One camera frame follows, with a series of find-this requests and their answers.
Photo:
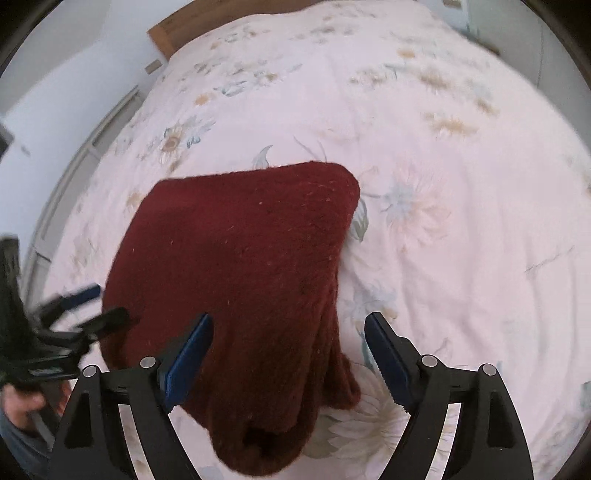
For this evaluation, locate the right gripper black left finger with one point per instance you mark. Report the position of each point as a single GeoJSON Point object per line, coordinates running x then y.
{"type": "Point", "coordinates": [90, 442]}

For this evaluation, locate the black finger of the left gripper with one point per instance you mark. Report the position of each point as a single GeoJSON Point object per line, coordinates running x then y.
{"type": "Point", "coordinates": [49, 312]}
{"type": "Point", "coordinates": [80, 337]}

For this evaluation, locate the dark red knitted sweater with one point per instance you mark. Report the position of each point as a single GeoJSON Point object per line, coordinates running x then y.
{"type": "Point", "coordinates": [259, 251]}

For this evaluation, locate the person's left hand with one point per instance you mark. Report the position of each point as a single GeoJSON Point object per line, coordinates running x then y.
{"type": "Point", "coordinates": [19, 406]}

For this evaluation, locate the floral white bed sheet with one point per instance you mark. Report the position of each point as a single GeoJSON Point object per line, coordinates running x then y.
{"type": "Point", "coordinates": [472, 232]}

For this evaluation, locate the wooden headboard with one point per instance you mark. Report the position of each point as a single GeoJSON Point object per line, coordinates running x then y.
{"type": "Point", "coordinates": [201, 16]}

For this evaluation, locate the white louvered wardrobe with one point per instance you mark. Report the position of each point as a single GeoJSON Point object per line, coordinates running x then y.
{"type": "Point", "coordinates": [526, 43]}

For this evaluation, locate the white window frame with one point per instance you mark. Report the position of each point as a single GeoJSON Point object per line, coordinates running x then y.
{"type": "Point", "coordinates": [72, 183]}

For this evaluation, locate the wall socket plate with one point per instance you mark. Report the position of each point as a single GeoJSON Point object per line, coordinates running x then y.
{"type": "Point", "coordinates": [153, 66]}

